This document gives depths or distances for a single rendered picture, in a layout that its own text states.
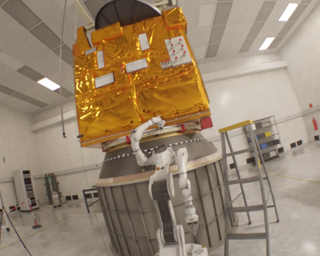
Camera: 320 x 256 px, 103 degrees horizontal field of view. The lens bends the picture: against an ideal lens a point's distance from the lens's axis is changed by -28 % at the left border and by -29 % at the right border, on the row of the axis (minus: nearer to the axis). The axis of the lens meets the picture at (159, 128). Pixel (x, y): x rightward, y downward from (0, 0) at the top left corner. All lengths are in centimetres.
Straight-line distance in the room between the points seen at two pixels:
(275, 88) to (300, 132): 260
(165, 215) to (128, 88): 178
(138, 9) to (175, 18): 88
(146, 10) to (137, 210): 331
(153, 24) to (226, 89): 617
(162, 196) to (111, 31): 263
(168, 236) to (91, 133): 178
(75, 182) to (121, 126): 728
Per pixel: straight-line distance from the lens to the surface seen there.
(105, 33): 322
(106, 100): 265
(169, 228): 162
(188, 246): 205
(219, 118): 816
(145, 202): 216
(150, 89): 251
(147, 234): 232
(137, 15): 363
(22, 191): 909
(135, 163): 222
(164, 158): 179
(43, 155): 1076
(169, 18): 305
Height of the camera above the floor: 136
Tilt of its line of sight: 9 degrees up
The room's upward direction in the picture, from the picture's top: 13 degrees counter-clockwise
